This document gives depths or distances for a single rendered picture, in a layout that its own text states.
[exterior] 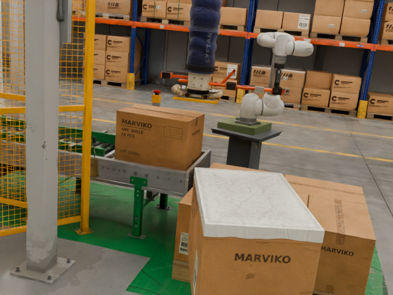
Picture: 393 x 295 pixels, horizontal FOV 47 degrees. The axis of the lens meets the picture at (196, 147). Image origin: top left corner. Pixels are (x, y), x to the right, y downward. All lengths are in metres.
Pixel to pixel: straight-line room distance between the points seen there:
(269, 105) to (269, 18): 6.52
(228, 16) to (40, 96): 8.21
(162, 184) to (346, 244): 1.38
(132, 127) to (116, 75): 7.93
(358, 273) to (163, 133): 1.67
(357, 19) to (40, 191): 8.70
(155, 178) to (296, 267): 1.97
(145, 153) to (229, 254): 2.11
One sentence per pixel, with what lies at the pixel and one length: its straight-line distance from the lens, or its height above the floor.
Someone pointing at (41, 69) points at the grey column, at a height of 1.32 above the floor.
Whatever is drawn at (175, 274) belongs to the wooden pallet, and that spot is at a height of 0.04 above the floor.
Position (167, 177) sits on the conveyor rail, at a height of 0.54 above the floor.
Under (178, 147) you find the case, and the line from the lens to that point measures 3.44.
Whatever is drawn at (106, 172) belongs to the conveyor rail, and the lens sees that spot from 3.56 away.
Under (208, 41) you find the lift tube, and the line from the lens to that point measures 3.43.
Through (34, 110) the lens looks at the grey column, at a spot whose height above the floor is 1.08.
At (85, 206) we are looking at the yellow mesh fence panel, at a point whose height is 0.23.
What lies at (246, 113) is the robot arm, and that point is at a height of 0.91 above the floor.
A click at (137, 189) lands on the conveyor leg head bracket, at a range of 3.50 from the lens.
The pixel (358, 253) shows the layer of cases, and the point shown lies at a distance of 2.89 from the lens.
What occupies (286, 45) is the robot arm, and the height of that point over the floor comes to 1.55.
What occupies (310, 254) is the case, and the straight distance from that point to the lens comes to 1.62.
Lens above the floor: 1.64
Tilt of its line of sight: 15 degrees down
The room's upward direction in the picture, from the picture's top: 5 degrees clockwise
